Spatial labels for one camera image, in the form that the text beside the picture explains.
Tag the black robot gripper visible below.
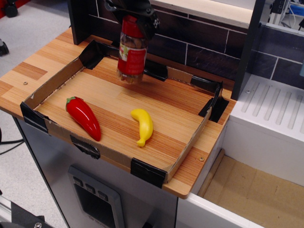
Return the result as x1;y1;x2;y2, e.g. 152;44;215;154
104;0;159;40

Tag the red-lidded clear spice bottle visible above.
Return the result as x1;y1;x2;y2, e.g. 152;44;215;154
117;15;148;84

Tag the cardboard fence with black tape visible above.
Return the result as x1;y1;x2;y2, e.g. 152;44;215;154
20;41;235;195

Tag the dark grey upright panel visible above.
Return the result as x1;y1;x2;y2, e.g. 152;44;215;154
231;0;265;100

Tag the yellow toy banana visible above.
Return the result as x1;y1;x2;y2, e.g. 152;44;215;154
131;109;153;147

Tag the red toy chili pepper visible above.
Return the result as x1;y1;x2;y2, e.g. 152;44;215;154
66;96;101;141

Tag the white toy sink drainboard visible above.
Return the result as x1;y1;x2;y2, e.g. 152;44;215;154
230;75;304;147

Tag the black chair caster wheel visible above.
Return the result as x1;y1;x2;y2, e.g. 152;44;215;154
0;39;9;56

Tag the grey oven control panel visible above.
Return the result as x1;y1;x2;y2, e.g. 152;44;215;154
68;166;125;228

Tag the black upright shelf post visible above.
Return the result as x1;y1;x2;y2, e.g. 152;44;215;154
67;0;97;45

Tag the black cable on floor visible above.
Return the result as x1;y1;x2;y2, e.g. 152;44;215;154
0;127;25;155

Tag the black bracket with bolt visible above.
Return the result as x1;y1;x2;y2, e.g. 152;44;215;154
0;195;52;228

